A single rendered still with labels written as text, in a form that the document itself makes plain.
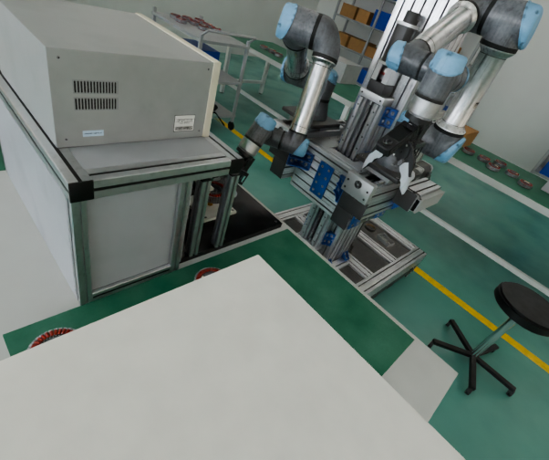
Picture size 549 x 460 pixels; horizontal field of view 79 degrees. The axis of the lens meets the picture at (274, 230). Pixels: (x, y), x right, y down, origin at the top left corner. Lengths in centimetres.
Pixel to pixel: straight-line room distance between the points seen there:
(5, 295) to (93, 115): 50
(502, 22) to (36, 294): 152
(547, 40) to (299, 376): 725
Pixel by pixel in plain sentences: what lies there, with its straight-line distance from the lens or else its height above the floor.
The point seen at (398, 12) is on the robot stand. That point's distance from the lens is 177.
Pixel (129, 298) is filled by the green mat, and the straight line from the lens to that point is 100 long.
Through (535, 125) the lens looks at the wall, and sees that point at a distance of 739.
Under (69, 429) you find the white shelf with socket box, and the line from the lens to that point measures 35.
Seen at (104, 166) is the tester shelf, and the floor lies 111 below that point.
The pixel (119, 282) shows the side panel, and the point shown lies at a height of 78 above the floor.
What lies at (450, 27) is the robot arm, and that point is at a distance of 125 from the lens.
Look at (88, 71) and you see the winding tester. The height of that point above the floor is 128.
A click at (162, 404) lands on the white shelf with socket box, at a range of 35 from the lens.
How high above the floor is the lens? 153
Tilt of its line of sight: 36 degrees down
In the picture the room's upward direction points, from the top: 20 degrees clockwise
